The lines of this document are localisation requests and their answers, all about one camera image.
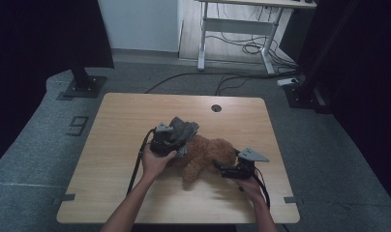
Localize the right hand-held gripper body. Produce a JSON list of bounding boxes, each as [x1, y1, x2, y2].
[[221, 147, 271, 181]]

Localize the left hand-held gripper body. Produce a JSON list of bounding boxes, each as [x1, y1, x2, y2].
[[149, 122, 179, 159]]

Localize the brown teddy bear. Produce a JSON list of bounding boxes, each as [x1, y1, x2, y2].
[[165, 134, 238, 191]]

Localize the grey cloth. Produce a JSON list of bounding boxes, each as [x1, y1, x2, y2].
[[166, 116, 200, 159]]

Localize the person's left hand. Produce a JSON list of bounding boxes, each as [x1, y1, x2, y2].
[[140, 143, 178, 181]]

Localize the person's right hand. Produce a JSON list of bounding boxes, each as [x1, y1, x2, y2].
[[236, 175, 266, 208]]

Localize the grey tape strip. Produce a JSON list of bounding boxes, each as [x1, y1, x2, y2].
[[284, 195, 305, 205], [52, 193, 76, 205]]

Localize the white power strip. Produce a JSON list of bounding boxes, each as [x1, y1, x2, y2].
[[276, 77, 300, 87]]

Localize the dark curtain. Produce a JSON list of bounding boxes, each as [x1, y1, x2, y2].
[[296, 0, 391, 207], [0, 0, 115, 170]]

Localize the right hand-held gripper black cable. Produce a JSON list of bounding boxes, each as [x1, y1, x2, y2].
[[253, 169, 272, 209]]

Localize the hand-held gripper black cable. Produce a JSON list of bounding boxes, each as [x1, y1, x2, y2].
[[253, 169, 272, 209], [126, 128, 157, 196]]

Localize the left hand-held gripper black cable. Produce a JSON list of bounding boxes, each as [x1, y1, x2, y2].
[[126, 128, 157, 196]]

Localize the long black floor cable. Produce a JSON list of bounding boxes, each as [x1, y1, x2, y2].
[[144, 71, 302, 96]]

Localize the black stand with base plate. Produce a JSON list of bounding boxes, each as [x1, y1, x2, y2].
[[282, 0, 362, 114], [56, 66, 107, 102]]

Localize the tangle of black cables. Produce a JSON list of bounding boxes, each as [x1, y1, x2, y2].
[[205, 32, 298, 71]]

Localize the white desk frame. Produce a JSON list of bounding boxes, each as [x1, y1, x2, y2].
[[194, 0, 317, 75]]

